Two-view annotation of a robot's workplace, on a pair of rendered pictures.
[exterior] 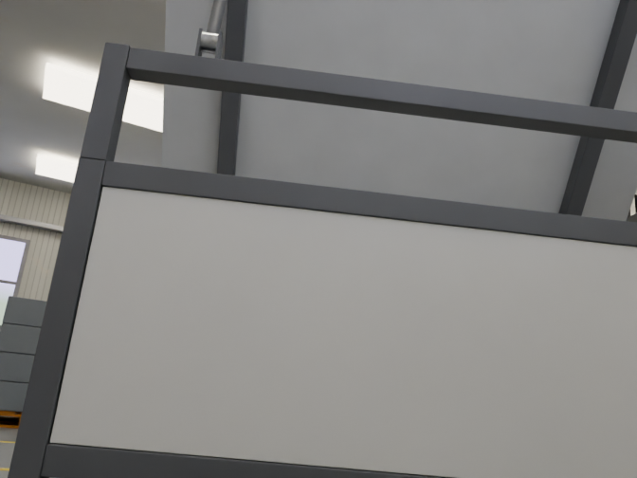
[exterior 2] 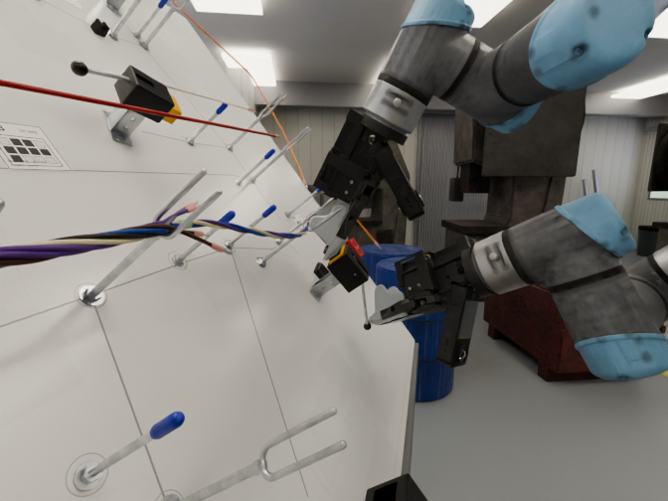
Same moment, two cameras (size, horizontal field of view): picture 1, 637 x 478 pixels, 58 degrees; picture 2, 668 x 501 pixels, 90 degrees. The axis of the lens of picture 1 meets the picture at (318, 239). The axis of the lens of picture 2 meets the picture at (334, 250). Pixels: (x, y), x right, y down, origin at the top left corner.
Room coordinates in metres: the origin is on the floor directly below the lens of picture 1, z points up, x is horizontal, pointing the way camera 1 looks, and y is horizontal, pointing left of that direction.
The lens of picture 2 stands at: (1.49, -0.42, 1.25)
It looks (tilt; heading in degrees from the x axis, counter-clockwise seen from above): 10 degrees down; 109
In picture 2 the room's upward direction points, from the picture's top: straight up
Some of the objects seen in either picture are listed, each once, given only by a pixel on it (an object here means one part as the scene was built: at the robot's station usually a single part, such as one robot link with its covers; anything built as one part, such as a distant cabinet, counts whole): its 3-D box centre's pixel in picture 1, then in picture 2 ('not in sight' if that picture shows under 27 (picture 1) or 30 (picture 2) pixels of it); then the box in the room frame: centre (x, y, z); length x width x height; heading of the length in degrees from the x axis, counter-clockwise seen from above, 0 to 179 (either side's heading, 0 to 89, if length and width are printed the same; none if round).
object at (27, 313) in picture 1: (37, 364); not in sight; (6.59, 2.98, 0.63); 1.29 x 0.85 x 1.27; 25
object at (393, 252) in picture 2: not in sight; (401, 307); (1.18, 1.95, 0.40); 1.08 x 0.66 x 0.80; 103
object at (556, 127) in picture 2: not in sight; (493, 182); (1.91, 3.81, 1.33); 1.39 x 1.24 x 2.66; 24
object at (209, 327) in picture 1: (413, 348); not in sight; (1.12, -0.20, 0.60); 1.17 x 0.58 x 0.40; 94
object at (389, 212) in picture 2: not in sight; (370, 195); (0.17, 5.23, 1.16); 1.21 x 1.04 x 2.31; 26
